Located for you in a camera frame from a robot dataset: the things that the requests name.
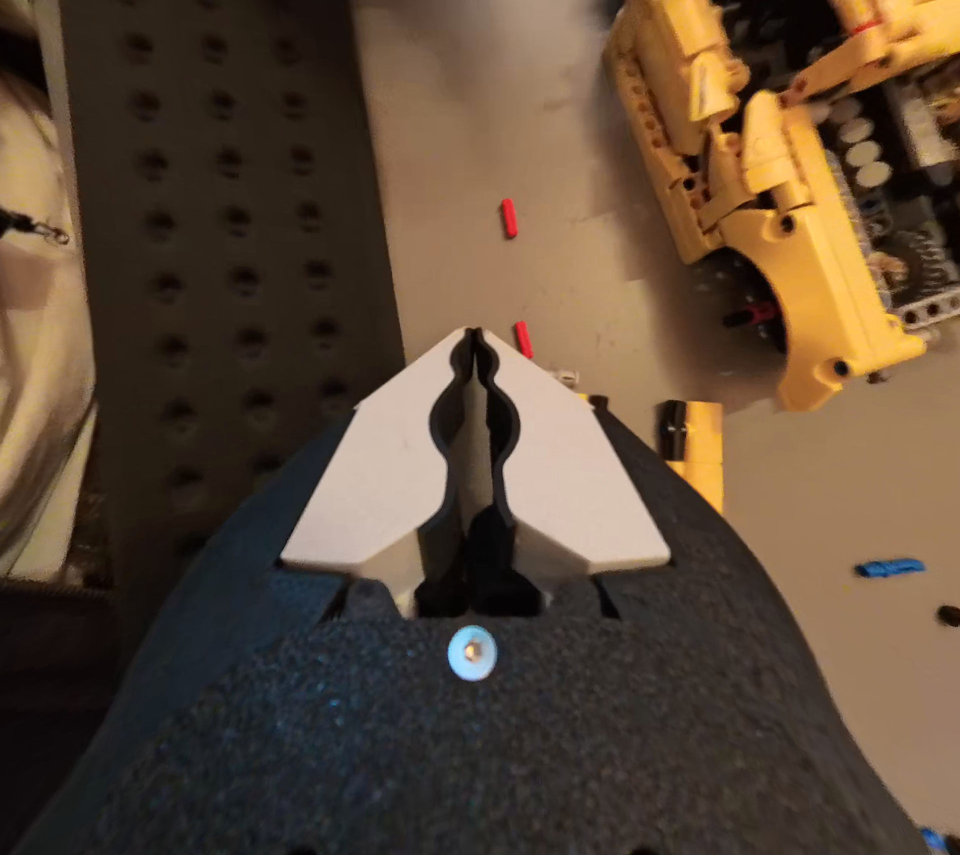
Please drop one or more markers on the red brick pin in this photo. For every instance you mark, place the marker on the red brick pin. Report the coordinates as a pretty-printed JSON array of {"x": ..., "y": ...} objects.
[
  {"x": 523, "y": 339},
  {"x": 510, "y": 217}
]

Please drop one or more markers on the dark perforated foam pad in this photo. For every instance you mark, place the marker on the dark perforated foam pad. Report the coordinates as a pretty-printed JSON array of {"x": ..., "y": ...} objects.
[{"x": 225, "y": 195}]

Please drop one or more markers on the small white brick piece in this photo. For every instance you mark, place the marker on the small white brick piece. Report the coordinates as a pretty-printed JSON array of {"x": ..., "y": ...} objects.
[{"x": 566, "y": 376}]

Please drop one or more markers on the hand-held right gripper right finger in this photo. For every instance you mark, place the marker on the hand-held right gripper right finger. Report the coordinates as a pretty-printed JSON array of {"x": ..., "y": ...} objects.
[{"x": 585, "y": 487}]

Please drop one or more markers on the long blue brick pin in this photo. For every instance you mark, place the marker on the long blue brick pin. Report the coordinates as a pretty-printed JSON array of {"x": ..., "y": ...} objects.
[{"x": 889, "y": 568}]

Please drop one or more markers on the yellow black brick subassembly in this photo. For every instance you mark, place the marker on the yellow black brick subassembly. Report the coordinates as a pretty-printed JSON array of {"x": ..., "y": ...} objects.
[{"x": 701, "y": 442}]

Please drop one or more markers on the yellow toy brick car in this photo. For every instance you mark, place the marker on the yellow toy brick car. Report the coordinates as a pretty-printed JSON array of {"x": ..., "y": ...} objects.
[{"x": 810, "y": 255}]

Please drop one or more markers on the grey desk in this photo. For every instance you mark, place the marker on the grey desk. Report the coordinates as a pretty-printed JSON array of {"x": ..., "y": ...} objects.
[{"x": 465, "y": 82}]

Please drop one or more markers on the person's white shirt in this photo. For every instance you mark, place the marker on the person's white shirt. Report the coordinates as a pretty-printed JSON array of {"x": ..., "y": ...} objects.
[{"x": 37, "y": 382}]

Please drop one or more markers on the black round brick bush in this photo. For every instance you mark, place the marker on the black round brick bush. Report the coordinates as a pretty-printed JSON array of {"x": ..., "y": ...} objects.
[{"x": 949, "y": 615}]

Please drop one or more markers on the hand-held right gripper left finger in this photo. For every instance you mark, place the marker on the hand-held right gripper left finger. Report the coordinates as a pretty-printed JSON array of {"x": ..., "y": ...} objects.
[{"x": 360, "y": 487}]

